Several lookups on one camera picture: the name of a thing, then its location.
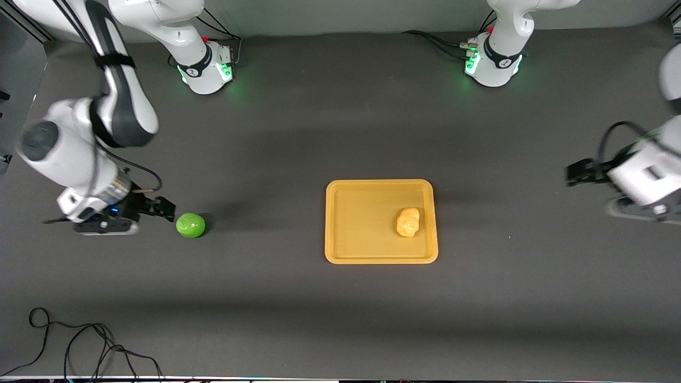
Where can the green apple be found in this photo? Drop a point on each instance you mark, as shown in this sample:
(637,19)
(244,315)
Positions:
(190,225)

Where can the yellow potato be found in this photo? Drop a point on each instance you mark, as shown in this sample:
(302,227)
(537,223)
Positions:
(408,222)

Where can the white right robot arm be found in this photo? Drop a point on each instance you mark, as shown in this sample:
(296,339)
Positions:
(64,154)

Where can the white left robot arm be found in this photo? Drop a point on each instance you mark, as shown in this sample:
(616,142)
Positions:
(503,32)

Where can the yellow plastic tray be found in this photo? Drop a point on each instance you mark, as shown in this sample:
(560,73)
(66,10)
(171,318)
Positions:
(362,223)

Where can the small black edge fixture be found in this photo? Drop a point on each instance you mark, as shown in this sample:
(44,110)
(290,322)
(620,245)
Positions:
(3,96)
(4,158)

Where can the dark grey table mat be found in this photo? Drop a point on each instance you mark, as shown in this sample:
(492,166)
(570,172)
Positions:
(319,133)

